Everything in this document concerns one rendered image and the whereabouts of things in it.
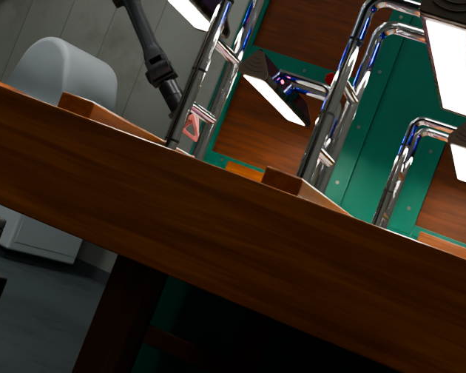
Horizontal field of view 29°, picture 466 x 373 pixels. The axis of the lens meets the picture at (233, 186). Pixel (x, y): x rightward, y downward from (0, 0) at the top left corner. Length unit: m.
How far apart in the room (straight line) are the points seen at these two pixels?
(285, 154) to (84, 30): 3.60
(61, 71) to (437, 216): 3.00
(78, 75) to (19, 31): 1.51
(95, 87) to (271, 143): 2.62
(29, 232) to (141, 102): 1.21
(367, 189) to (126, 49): 3.45
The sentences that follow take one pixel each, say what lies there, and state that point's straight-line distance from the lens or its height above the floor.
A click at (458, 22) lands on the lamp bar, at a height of 1.04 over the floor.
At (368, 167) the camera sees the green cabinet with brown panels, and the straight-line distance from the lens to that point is 3.05.
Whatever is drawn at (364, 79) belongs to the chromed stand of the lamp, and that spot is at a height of 1.00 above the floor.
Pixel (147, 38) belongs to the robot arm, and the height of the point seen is 1.11.
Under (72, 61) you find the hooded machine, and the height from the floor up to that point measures 1.20.
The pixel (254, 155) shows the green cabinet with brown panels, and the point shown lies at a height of 0.91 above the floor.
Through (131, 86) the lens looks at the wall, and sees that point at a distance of 6.10.
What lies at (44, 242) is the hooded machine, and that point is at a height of 0.15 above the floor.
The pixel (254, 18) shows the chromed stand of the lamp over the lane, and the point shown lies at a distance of 1.74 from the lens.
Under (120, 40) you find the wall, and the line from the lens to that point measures 6.28.
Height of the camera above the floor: 0.68
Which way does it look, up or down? 2 degrees up
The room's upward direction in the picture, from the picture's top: 21 degrees clockwise
